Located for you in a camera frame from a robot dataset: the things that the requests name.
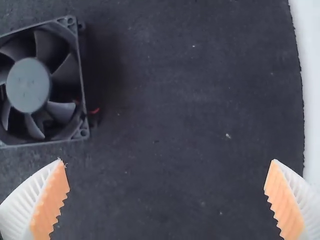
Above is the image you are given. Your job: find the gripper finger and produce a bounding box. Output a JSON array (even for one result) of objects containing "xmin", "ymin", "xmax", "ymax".
[
  {"xmin": 0, "ymin": 157, "xmax": 71, "ymax": 240},
  {"xmin": 263, "ymin": 158, "xmax": 320, "ymax": 240}
]

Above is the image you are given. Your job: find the black square fan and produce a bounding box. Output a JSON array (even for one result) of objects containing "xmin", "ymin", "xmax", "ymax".
[{"xmin": 0, "ymin": 15, "xmax": 101, "ymax": 150}]

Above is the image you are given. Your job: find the black mat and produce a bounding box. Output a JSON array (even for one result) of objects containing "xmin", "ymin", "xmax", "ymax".
[{"xmin": 0, "ymin": 0, "xmax": 307, "ymax": 240}]

